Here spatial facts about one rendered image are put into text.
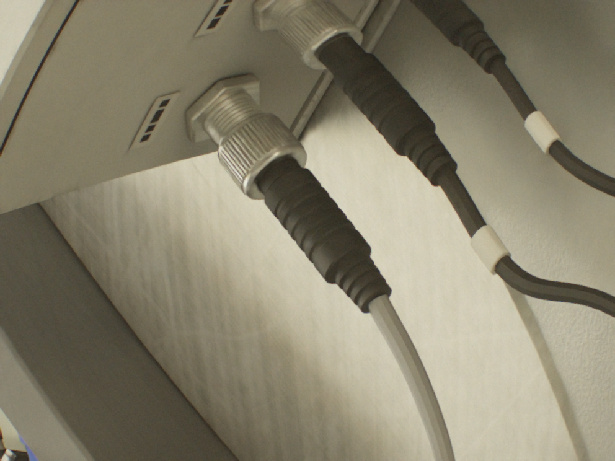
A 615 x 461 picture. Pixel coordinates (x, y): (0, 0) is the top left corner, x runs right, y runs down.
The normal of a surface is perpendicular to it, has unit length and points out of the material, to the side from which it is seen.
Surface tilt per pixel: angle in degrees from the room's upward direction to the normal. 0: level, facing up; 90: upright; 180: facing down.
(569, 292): 74
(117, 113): 132
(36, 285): 36
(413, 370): 68
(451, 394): 90
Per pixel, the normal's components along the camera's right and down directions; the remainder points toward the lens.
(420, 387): -0.10, -0.22
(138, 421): 0.40, -0.67
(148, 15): 0.55, 0.70
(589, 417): -0.74, 0.17
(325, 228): -0.18, -0.43
